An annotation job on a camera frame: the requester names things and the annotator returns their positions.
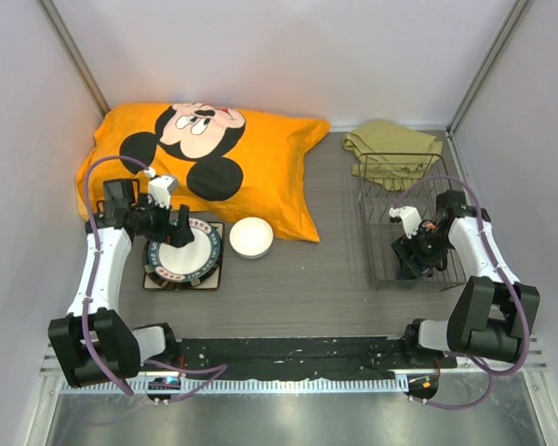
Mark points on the olive green folded cloth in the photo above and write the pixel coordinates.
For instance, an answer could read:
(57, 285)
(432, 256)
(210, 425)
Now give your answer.
(390, 148)

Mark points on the blue mug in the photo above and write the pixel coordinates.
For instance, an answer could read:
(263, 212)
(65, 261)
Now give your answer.
(422, 267)

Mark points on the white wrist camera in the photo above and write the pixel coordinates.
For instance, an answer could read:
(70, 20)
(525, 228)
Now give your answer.
(409, 217)
(160, 187)

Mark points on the orange Mickey Mouse pillow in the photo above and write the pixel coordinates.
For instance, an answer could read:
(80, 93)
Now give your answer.
(233, 163)

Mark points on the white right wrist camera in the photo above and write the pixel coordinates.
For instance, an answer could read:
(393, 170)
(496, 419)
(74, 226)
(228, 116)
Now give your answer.
(409, 217)

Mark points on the white ribbed bowl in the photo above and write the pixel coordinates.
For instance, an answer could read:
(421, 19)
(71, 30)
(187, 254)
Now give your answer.
(251, 237)

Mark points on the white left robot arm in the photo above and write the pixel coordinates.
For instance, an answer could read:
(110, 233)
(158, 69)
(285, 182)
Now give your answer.
(92, 343)

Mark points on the grey wire dish rack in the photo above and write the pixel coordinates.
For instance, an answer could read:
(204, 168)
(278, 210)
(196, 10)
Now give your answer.
(379, 232)

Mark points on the orange mug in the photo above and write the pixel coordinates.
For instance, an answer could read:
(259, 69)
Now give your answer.
(428, 232)

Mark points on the white green-rim round plate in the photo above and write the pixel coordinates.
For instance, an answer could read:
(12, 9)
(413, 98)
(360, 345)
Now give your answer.
(188, 263)

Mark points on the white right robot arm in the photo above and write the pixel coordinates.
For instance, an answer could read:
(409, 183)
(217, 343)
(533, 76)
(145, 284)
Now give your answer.
(495, 312)

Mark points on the square floral ceramic plate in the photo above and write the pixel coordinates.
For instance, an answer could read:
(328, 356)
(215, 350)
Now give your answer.
(216, 279)

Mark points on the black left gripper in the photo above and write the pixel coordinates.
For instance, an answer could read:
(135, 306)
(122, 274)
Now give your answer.
(179, 239)

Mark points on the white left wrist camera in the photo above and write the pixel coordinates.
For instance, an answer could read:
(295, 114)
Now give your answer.
(160, 187)

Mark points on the white slotted cable duct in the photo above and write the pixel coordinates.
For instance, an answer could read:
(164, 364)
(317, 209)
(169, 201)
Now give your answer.
(153, 384)

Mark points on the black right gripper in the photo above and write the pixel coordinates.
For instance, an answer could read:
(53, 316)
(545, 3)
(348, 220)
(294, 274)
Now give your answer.
(405, 248)

